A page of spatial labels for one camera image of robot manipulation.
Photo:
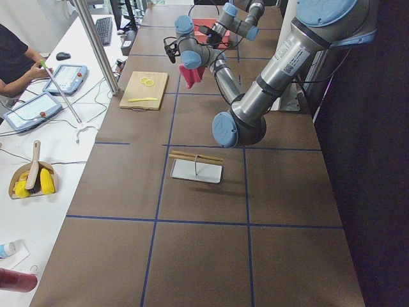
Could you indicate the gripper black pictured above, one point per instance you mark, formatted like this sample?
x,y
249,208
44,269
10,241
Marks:
x,y
212,38

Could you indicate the pink fleece cloth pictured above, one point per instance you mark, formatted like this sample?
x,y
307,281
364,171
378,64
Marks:
x,y
191,76

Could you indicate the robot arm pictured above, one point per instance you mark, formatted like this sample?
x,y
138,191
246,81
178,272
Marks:
x,y
316,26
239,17

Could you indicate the pink plastic bin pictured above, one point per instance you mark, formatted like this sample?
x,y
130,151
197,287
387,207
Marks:
x,y
202,25

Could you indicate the lemon slice lower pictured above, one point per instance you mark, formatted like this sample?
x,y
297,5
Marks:
x,y
148,82

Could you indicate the lemon slice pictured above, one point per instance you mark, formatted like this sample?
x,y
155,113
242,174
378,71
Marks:
x,y
148,82
145,79

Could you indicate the lemon slice upper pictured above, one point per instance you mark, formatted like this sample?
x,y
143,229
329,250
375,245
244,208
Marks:
x,y
145,79

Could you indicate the bamboo cutting board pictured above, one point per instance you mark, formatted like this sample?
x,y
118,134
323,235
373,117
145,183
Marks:
x,y
136,89

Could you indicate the yellow plastic knife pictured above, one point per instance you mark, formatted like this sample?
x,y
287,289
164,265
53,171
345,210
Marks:
x,y
142,99

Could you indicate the black keyboard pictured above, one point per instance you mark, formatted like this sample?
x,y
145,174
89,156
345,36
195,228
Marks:
x,y
104,30

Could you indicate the wooden rack rod outer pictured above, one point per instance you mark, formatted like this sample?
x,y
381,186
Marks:
x,y
187,154

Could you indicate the wooden rack rod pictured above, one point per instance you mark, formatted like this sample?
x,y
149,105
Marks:
x,y
201,160
187,154

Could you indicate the wooden rack rod inner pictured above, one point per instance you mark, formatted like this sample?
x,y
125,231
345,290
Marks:
x,y
201,160

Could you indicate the white rack tray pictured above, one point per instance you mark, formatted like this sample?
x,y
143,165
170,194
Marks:
x,y
185,170

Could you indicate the teach pendant far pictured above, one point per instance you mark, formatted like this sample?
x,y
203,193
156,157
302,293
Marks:
x,y
70,77

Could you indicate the teach pendant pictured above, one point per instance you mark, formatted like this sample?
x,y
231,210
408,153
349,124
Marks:
x,y
70,77
33,113

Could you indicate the black computer mouse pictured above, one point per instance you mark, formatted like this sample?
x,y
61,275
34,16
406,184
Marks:
x,y
62,56

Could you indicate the metal grabber stick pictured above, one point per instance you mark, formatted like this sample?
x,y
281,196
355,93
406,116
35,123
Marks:
x,y
81,126

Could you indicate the teach pendant near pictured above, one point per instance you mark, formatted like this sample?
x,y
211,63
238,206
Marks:
x,y
33,113

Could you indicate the white side table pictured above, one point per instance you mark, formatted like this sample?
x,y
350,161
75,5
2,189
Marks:
x,y
37,220

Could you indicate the person in black shirt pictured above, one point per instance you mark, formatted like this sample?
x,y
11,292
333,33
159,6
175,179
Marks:
x,y
20,64

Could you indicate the yellow corn cob right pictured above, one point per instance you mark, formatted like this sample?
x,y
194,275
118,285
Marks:
x,y
47,182

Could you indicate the yellow corn cob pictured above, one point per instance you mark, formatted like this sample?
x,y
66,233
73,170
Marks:
x,y
47,182
20,186

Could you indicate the wooden dustpan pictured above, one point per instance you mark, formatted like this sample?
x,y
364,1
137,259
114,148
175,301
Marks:
x,y
26,167

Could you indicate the wooden hand brush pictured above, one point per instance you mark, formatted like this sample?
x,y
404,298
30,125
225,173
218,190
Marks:
x,y
33,180

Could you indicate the yellow corn cob left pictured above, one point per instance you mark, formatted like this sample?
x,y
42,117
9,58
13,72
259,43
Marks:
x,y
20,186

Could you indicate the white paper sheet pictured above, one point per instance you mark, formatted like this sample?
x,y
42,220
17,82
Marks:
x,y
21,254

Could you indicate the blue white cup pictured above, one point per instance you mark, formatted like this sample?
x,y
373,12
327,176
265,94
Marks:
x,y
7,249

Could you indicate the red bottle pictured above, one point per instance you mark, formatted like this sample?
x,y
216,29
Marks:
x,y
17,281

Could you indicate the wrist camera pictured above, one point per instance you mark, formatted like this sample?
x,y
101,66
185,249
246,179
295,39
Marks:
x,y
171,48

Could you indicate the aluminium frame post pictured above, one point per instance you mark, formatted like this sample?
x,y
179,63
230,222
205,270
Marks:
x,y
98,49

